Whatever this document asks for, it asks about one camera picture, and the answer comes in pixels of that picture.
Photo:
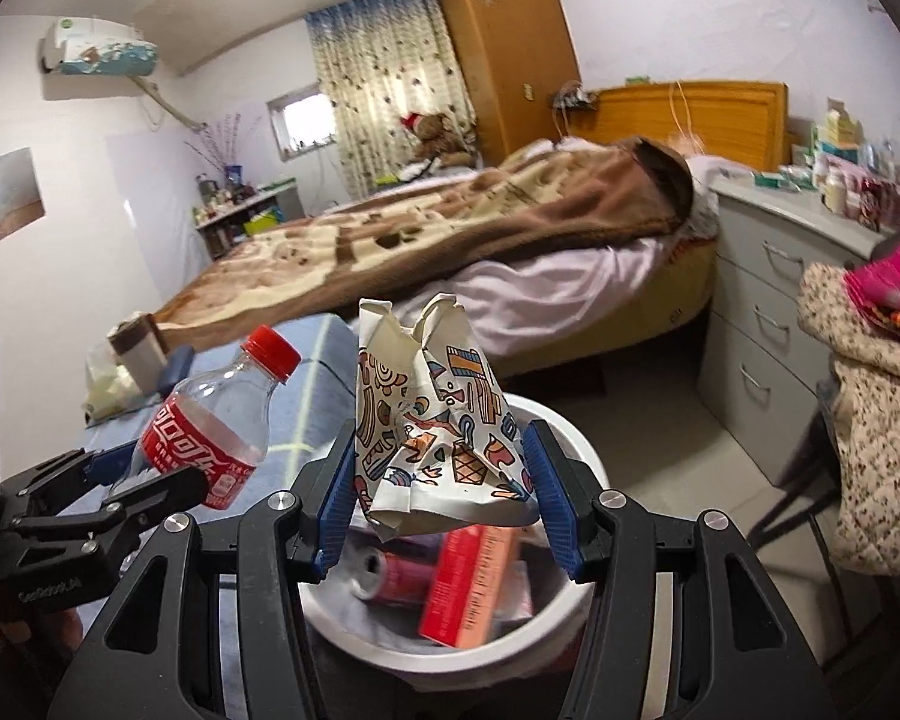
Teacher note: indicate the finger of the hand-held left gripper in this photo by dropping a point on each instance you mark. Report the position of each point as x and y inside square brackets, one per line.
[157, 491]
[67, 469]

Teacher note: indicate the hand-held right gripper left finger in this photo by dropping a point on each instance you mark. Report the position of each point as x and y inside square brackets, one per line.
[337, 502]

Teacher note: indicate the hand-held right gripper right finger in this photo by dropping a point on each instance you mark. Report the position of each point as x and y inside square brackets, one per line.
[551, 495]

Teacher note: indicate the clear bottle red label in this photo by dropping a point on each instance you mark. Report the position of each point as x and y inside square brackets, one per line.
[195, 450]

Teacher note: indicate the crushed red can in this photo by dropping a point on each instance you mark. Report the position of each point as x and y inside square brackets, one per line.
[394, 574]

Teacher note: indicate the purple tissue packet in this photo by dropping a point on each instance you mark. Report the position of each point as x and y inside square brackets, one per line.
[521, 589]

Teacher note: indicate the red pink carton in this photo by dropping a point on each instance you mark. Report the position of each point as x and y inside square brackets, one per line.
[465, 585]

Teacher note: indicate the white round waste bin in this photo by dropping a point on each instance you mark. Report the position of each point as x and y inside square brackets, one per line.
[390, 652]

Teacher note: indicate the person's left hand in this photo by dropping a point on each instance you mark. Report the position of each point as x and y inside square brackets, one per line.
[66, 628]

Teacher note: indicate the yellow tissue pack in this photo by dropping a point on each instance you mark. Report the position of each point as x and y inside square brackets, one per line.
[109, 390]

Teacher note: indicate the blue checked tablecloth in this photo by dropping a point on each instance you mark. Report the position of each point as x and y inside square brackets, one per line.
[322, 390]

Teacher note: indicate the brown white thermos cup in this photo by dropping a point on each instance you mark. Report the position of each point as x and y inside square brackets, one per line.
[146, 356]

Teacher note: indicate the pink bed sheet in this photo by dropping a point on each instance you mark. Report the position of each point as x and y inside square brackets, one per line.
[555, 292]

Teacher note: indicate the black chair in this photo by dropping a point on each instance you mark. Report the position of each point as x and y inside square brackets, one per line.
[795, 499]

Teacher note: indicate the cluttered desk shelf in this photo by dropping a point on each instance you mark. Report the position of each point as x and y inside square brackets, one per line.
[225, 232]

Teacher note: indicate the grey drawer nightstand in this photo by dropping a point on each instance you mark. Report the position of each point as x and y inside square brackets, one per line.
[757, 315]

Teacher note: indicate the green storage box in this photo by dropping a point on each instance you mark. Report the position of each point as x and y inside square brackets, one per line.
[259, 223]

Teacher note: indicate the floral padded jacket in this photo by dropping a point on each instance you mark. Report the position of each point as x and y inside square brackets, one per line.
[885, 427]

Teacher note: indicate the vase with purple branches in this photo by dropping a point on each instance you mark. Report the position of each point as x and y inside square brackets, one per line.
[221, 150]

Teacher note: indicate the brown teddy bear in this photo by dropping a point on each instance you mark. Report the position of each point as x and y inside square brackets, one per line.
[435, 139]

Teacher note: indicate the air conditioner pipe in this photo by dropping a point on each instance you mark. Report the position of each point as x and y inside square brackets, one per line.
[172, 109]

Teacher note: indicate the small window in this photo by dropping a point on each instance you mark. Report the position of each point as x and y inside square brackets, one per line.
[300, 120]

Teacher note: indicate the power strip with plugs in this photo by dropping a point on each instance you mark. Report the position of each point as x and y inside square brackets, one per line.
[574, 97]

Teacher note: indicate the pink cloth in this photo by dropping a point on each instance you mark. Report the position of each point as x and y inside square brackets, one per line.
[892, 285]

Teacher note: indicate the wooden bed headboard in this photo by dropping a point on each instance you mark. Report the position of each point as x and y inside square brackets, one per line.
[720, 120]

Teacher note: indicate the patterned curtain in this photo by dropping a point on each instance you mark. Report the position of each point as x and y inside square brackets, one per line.
[390, 90]

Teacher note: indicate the group of bottles and boxes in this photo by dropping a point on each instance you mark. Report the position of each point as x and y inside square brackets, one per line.
[840, 187]

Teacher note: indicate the flat green box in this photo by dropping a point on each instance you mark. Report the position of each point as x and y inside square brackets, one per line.
[637, 80]

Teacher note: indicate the wooden wardrobe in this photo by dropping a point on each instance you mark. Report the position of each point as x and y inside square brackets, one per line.
[510, 52]

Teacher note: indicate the square wall mirror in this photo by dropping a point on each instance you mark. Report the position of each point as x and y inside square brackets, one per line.
[11, 195]

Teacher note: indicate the wall air conditioner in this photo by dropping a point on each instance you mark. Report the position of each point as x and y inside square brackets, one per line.
[90, 45]

